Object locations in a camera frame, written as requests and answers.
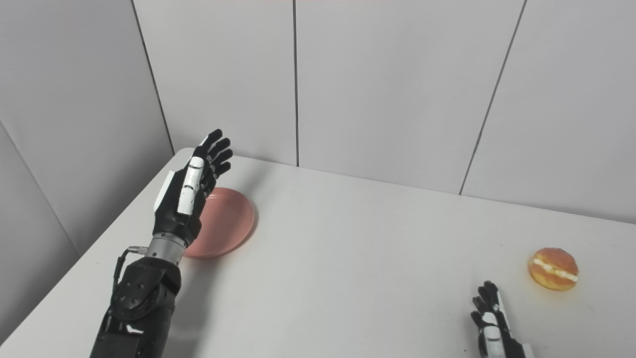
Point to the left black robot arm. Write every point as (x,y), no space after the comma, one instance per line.
(141,303)

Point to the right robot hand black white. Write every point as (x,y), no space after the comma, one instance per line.
(494,328)

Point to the pink round plate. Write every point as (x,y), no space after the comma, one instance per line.
(223,223)

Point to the cream puff pastry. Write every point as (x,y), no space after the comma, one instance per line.
(553,269)

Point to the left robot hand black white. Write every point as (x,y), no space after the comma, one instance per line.
(181,199)

